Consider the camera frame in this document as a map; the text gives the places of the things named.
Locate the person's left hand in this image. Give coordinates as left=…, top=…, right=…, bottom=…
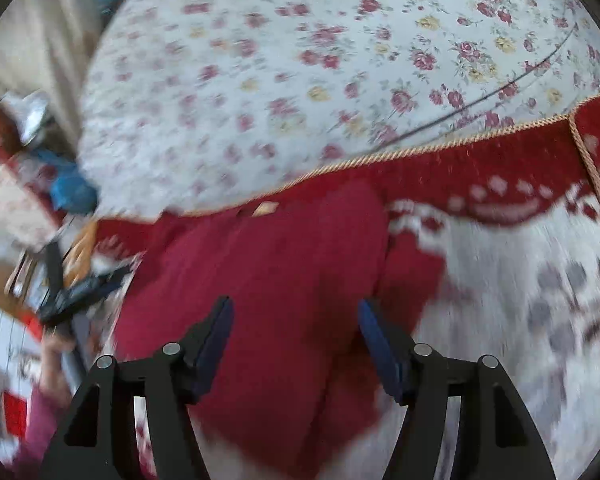
left=37, top=330, right=81, bottom=396

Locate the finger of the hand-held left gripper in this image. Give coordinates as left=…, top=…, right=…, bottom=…
left=87, top=266, right=133, bottom=297

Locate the blue plastic bag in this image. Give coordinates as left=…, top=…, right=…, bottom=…
left=32, top=147, right=98, bottom=216

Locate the floral bed sheet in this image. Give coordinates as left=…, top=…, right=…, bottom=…
left=77, top=0, right=600, bottom=221

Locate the white plush blanket red border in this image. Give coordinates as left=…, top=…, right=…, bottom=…
left=60, top=91, right=600, bottom=480

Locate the person's left forearm pink sleeve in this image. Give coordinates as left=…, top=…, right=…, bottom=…
left=7, top=385, right=78, bottom=478

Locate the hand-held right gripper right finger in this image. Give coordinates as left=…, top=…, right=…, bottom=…
left=357, top=299, right=558, bottom=480

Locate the red fleece garment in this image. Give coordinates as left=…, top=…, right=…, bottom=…
left=95, top=177, right=446, bottom=466

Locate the orange plush blanket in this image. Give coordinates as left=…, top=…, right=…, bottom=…
left=62, top=220, right=101, bottom=281

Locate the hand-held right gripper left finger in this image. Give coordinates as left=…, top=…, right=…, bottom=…
left=40, top=296, right=235, bottom=480

